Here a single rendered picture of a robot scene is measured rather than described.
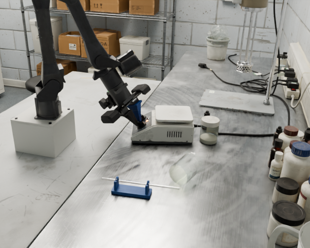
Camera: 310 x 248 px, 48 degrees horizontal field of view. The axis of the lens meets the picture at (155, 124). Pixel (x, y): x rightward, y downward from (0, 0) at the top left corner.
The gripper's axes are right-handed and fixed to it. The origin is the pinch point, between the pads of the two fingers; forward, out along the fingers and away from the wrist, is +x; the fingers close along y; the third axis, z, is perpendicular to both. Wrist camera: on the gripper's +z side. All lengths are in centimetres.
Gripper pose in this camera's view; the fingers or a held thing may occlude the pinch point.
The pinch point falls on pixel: (134, 116)
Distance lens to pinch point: 112.1
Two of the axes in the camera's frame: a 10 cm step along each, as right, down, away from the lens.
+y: -6.2, 6.1, -5.0
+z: -6.3, 0.0, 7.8
